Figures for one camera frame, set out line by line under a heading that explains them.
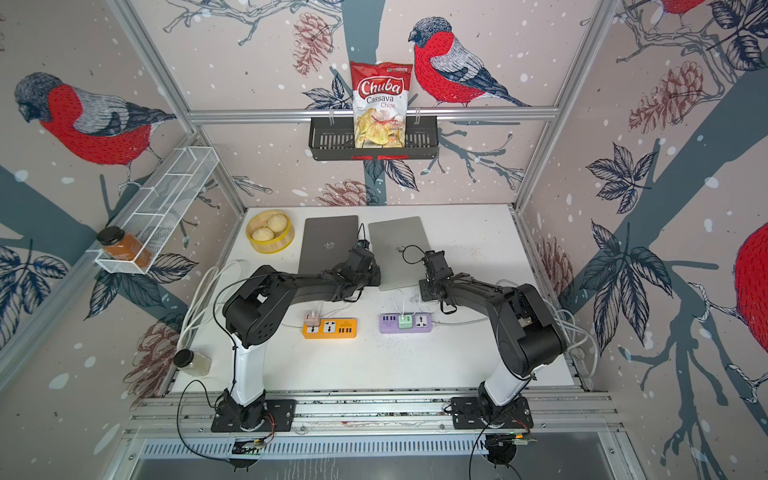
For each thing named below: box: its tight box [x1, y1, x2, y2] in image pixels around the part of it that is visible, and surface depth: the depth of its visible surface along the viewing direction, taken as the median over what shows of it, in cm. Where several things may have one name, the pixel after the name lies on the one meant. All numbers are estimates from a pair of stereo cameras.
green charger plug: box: [398, 314, 413, 329], surface depth 85 cm
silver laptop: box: [368, 216, 430, 291], surface depth 102 cm
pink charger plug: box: [304, 313, 320, 327], surface depth 86 cm
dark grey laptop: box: [298, 215, 359, 274], surface depth 117 cm
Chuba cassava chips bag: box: [350, 61, 413, 149], surface depth 87 cm
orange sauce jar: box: [96, 226, 153, 269], surface depth 63 cm
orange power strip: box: [302, 318, 358, 339], surface depth 87 cm
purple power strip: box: [379, 313, 433, 334], surface depth 89 cm
